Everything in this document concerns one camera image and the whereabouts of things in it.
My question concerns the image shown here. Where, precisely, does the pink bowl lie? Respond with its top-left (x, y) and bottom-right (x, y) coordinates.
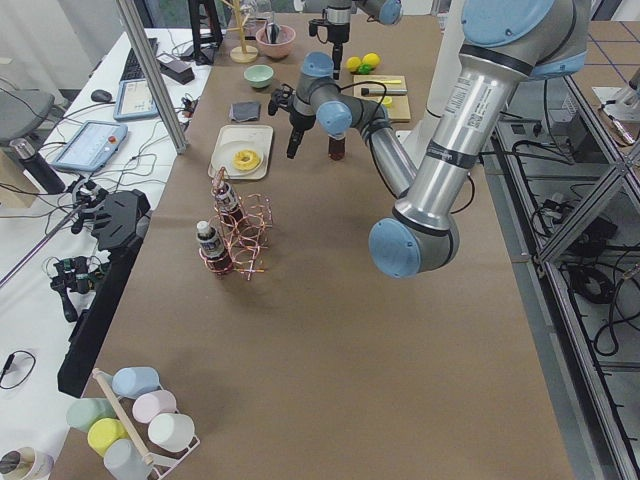
top-left (255, 23), bottom-right (297, 59)

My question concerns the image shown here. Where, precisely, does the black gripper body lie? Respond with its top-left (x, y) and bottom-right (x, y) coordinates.
top-left (326, 22), bottom-right (349, 45)
top-left (289, 110), bottom-right (315, 132)

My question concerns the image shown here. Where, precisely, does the tea bottle white cap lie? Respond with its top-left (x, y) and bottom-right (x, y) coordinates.
top-left (328, 135), bottom-right (346, 161)

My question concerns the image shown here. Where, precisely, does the blue teach pendant far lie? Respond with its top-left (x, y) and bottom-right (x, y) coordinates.
top-left (113, 79), bottom-right (159, 121)

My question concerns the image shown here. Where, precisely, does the grey cup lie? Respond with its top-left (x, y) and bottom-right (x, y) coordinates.
top-left (103, 439), bottom-right (152, 480)

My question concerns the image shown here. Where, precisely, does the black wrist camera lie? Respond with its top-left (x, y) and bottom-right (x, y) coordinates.
top-left (267, 83), bottom-right (295, 116)

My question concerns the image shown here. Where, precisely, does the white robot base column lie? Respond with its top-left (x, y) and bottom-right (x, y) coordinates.
top-left (403, 0), bottom-right (464, 167)

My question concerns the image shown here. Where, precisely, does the yellow cup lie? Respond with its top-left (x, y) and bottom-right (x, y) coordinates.
top-left (87, 418), bottom-right (129, 457)

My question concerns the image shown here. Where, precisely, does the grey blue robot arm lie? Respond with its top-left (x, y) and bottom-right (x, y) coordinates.
top-left (287, 1), bottom-right (591, 278)

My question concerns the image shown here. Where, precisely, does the wooden cutting board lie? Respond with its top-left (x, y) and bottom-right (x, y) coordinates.
top-left (353, 75), bottom-right (411, 122)

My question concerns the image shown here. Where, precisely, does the mint green bowl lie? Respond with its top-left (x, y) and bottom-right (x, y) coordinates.
top-left (243, 65), bottom-right (275, 89)

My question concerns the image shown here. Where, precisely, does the wooden mug tree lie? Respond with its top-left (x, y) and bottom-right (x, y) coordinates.
top-left (223, 0), bottom-right (259, 64)

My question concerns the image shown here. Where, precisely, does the grey office chair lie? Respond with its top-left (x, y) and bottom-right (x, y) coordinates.
top-left (1, 88), bottom-right (54, 146)

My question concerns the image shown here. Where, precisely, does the front tea bottle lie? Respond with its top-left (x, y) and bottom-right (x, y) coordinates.
top-left (196, 220), bottom-right (232, 275)

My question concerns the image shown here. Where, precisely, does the yellow lemon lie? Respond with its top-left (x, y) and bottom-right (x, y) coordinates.
top-left (362, 52), bottom-right (381, 69)
top-left (344, 56), bottom-right (362, 73)

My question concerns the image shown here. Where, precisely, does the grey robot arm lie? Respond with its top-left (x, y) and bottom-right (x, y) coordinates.
top-left (286, 1), bottom-right (402, 158)

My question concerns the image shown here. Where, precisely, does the black computer mouse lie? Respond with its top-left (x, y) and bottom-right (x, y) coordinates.
top-left (90, 89), bottom-right (113, 103)

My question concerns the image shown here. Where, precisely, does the aluminium frame post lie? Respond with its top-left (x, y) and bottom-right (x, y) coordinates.
top-left (115, 0), bottom-right (188, 155)

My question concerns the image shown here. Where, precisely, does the rear tea bottle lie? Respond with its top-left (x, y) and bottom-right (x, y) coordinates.
top-left (215, 181), bottom-right (242, 226)

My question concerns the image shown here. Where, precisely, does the blue cup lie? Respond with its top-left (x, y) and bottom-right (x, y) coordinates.
top-left (111, 366), bottom-right (160, 399)

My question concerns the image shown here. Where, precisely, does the black keyboard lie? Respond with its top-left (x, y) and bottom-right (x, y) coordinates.
top-left (120, 37), bottom-right (158, 81)

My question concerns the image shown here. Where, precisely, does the green lime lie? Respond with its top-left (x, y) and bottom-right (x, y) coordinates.
top-left (357, 64), bottom-right (373, 75)

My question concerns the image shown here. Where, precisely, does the grey folded cloth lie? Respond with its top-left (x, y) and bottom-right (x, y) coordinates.
top-left (229, 101), bottom-right (261, 123)

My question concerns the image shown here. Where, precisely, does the black box on desk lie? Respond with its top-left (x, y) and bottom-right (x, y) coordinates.
top-left (156, 52), bottom-right (195, 85)

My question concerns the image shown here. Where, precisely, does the cream plastic tray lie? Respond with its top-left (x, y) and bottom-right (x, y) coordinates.
top-left (208, 125), bottom-right (274, 180)

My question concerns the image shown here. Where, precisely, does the right yellow lemon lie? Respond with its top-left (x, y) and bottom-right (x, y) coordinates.
top-left (362, 52), bottom-right (381, 69)

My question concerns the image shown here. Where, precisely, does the left yellow lemon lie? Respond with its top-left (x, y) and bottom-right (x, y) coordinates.
top-left (344, 56), bottom-right (362, 73)

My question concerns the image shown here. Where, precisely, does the copper wire bottle rack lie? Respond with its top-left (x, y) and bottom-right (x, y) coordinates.
top-left (198, 169), bottom-right (273, 280)

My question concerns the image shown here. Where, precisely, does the black handled knife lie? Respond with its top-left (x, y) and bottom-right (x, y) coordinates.
top-left (360, 87), bottom-right (408, 97)

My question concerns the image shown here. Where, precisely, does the black thermos bottle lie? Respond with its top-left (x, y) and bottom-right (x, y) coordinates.
top-left (9, 138), bottom-right (66, 194)

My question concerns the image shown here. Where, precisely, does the black tripod stand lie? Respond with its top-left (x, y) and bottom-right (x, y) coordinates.
top-left (188, 0), bottom-right (223, 65)

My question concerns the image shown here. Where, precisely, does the yellow glazed donut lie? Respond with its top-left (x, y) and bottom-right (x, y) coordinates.
top-left (233, 149), bottom-right (262, 172)

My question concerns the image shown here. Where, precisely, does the white wire cup rack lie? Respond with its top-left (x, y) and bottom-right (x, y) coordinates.
top-left (92, 368), bottom-right (201, 479)

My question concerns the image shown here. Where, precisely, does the green cup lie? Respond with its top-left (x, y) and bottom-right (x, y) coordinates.
top-left (66, 398), bottom-right (116, 433)

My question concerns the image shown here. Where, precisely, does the white cup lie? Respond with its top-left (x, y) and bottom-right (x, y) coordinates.
top-left (148, 413), bottom-right (195, 453)

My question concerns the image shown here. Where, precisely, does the pink cup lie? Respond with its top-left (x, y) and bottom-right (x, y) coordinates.
top-left (132, 389), bottom-right (177, 424)

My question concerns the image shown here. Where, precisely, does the blue teach pendant near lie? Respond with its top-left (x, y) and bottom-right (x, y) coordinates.
top-left (51, 121), bottom-right (128, 173)

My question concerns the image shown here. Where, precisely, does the blue teach pendant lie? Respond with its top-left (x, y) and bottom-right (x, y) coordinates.
top-left (113, 79), bottom-right (159, 121)
top-left (51, 121), bottom-right (128, 173)

